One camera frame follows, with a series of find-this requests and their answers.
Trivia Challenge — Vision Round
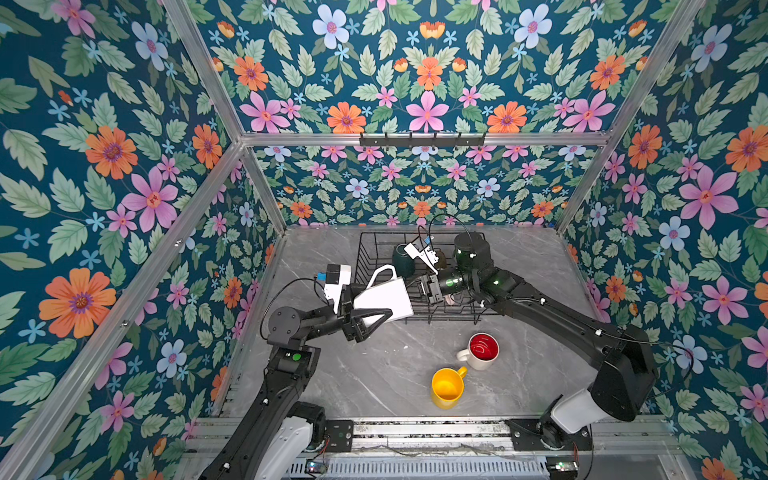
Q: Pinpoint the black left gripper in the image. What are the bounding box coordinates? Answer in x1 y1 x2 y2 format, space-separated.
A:
304 285 395 350

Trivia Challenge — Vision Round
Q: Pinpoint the dark green mug white inside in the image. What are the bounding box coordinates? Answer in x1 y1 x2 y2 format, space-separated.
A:
391 244 415 279

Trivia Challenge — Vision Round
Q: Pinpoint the amber textured glass cup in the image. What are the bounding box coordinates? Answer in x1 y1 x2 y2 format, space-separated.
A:
434 249 448 270

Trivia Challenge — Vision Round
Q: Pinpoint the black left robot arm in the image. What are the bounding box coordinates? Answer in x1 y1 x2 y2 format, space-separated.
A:
199 285 413 479

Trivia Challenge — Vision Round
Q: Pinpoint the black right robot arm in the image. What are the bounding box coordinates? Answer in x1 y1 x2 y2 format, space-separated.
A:
419 232 659 445

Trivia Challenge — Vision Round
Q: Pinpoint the white mug red inside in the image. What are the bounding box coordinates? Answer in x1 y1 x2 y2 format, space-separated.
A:
455 333 500 371

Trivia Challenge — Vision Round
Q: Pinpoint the yellow mug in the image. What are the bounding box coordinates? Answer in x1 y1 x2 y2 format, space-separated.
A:
431 367 468 410

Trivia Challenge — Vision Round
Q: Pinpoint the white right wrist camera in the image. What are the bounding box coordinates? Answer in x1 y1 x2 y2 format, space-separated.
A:
404 243 439 275

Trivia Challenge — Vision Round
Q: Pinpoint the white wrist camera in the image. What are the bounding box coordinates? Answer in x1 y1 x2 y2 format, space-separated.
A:
318 264 352 314
404 243 439 275

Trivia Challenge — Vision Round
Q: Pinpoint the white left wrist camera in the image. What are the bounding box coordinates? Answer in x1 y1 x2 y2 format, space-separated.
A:
318 264 352 314

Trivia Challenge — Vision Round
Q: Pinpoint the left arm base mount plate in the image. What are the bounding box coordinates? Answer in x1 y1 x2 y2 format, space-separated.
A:
321 419 355 453

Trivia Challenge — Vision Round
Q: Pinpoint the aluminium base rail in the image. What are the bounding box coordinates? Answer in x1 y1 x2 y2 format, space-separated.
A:
179 415 697 480

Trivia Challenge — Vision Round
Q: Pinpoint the black hook rail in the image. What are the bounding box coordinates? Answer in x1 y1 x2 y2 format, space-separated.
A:
358 132 486 149

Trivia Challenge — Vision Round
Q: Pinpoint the aluminium frame post left rear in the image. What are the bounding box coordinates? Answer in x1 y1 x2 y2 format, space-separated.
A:
164 1 287 237

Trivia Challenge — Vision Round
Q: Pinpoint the aluminium frame post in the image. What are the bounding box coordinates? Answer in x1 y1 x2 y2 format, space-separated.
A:
164 1 287 237
556 0 706 237

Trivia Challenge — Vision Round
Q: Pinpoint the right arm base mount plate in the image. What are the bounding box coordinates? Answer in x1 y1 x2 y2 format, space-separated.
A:
504 418 593 452

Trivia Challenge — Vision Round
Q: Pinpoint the aluminium frame post right rear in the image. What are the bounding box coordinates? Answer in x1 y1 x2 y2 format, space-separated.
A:
556 0 706 237

